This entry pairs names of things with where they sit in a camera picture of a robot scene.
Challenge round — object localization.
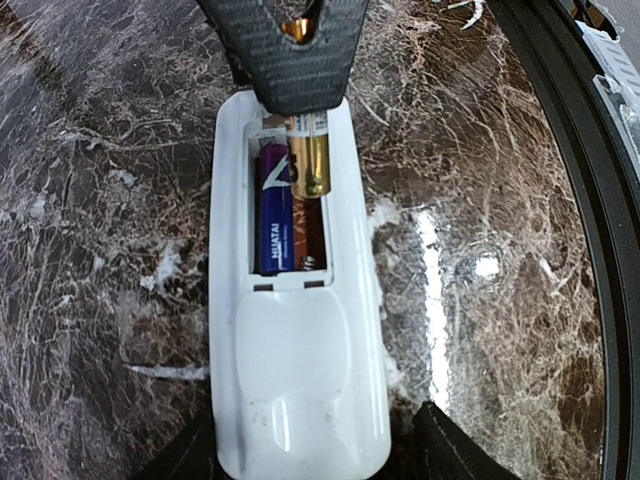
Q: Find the gold white AAA battery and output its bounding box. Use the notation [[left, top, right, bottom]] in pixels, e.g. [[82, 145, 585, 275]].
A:
[[287, 14, 334, 200]]

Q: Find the white remote control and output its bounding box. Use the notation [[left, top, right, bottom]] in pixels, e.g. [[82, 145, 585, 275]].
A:
[[208, 91, 391, 479]]

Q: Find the white slotted cable duct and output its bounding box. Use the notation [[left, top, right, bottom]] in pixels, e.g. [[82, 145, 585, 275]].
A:
[[575, 20, 639, 97]]

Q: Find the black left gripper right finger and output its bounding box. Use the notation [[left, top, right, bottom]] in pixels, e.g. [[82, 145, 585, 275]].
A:
[[413, 401, 519, 480]]

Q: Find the purple blue AAA battery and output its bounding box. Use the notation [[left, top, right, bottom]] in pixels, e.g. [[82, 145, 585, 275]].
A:
[[257, 143, 295, 275]]

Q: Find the black front frame rail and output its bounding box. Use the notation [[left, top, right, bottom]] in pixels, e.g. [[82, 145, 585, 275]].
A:
[[489, 1, 639, 479]]

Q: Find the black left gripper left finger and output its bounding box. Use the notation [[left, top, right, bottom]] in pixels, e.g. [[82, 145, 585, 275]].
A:
[[134, 417, 218, 480]]

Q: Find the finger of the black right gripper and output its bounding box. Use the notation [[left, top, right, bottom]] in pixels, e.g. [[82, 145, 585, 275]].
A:
[[198, 1, 368, 114]]

